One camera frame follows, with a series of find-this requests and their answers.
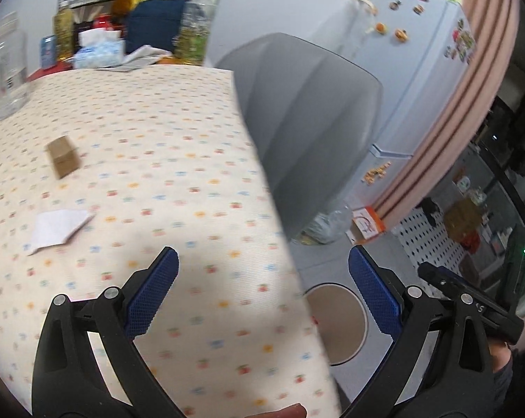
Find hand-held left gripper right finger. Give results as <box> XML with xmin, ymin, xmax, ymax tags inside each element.
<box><xmin>347</xmin><ymin>245</ymin><xmax>494</xmax><ymax>418</ymax></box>

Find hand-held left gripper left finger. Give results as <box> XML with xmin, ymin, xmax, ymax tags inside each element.
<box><xmin>32</xmin><ymin>246</ymin><xmax>180</xmax><ymax>418</ymax></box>

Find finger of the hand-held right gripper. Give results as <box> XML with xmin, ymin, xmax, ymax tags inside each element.
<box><xmin>418</xmin><ymin>262</ymin><xmax>481</xmax><ymax>310</ymax></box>

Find round wooden stool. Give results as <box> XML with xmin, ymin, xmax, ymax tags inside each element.
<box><xmin>304</xmin><ymin>283</ymin><xmax>368</xmax><ymax>366</ymax></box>

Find white paper sheet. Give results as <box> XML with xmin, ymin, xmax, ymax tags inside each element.
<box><xmin>28</xmin><ymin>209</ymin><xmax>94</xmax><ymax>255</ymax></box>

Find small cardboard box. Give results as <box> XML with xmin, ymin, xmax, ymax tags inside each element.
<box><xmin>46</xmin><ymin>136</ymin><xmax>80</xmax><ymax>179</ymax></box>

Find person's right forearm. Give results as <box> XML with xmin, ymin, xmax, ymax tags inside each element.
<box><xmin>489</xmin><ymin>340</ymin><xmax>518</xmax><ymax>401</ymax></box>

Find person's left hand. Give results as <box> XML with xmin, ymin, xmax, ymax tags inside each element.
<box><xmin>245</xmin><ymin>404</ymin><xmax>307</xmax><ymax>418</ymax></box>

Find white pegboard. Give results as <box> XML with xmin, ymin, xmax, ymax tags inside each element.
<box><xmin>395</xmin><ymin>207</ymin><xmax>470</xmax><ymax>271</ymax></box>

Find orange white box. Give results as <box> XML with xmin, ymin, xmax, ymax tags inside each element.
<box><xmin>346</xmin><ymin>207</ymin><xmax>387</xmax><ymax>245</ymax></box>

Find clear plastic bag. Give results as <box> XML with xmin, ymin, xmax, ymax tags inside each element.
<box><xmin>299</xmin><ymin>204</ymin><xmax>354</xmax><ymax>245</ymax></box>

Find yellow letter magnets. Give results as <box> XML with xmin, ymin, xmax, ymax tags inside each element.
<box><xmin>362</xmin><ymin>162</ymin><xmax>393</xmax><ymax>184</ymax></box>

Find pink curtain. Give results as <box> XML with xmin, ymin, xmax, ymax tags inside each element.
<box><xmin>373</xmin><ymin>0</ymin><xmax>522</xmax><ymax>231</ymax></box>

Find grey shell chair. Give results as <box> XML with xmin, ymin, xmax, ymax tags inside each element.
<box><xmin>214</xmin><ymin>32</ymin><xmax>384</xmax><ymax>242</ymax></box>

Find white refrigerator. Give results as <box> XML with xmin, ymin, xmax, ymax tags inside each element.
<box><xmin>315</xmin><ymin>0</ymin><xmax>478</xmax><ymax>223</ymax></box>

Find fridge sticker cluster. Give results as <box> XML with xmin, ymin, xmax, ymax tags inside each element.
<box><xmin>443</xmin><ymin>17</ymin><xmax>476</xmax><ymax>64</ymax></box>

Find white cloth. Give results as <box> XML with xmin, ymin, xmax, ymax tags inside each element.
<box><xmin>97</xmin><ymin>45</ymin><xmax>174</xmax><ymax>71</ymax></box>

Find red mat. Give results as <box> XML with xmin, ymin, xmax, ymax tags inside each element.
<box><xmin>25</xmin><ymin>59</ymin><xmax>74</xmax><ymax>83</ymax></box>

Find blue tissue box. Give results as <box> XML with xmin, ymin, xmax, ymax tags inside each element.
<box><xmin>73</xmin><ymin>30</ymin><xmax>126</xmax><ymax>69</ymax></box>

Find clear plastic bottle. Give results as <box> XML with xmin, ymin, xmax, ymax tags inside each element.
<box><xmin>174</xmin><ymin>0</ymin><xmax>215</xmax><ymax>66</ymax></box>

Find blue can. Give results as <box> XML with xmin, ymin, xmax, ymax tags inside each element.
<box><xmin>40</xmin><ymin>35</ymin><xmax>58</xmax><ymax>69</ymax></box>

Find clear glass jar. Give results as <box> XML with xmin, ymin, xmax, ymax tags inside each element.
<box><xmin>0</xmin><ymin>11</ymin><xmax>33</xmax><ymax>120</ymax></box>

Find navy tote bag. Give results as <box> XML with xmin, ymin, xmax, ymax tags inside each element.
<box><xmin>127</xmin><ymin>0</ymin><xmax>194</xmax><ymax>55</ymax></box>

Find olive oil bottle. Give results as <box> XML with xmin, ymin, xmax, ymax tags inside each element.
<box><xmin>53</xmin><ymin>2</ymin><xmax>78</xmax><ymax>59</ymax></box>

